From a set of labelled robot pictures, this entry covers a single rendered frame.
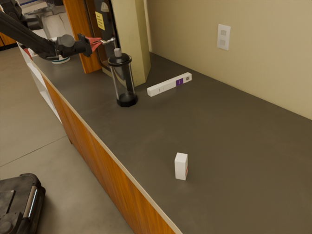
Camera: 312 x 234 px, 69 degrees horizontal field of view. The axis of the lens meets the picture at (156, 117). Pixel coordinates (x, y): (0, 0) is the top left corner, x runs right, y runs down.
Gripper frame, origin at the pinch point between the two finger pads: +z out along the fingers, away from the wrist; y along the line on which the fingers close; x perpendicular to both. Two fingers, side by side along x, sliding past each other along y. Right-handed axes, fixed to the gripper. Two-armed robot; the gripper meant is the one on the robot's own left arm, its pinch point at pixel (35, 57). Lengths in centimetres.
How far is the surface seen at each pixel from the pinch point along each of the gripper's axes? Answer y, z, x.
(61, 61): 16.7, 14.3, 21.7
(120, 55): 26, -8, -57
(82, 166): 1, 110, 17
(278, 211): 27, 17, -133
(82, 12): 31.1, -18.0, -8.5
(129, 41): 37, -8, -45
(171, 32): 75, 1, -31
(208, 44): 75, 1, -61
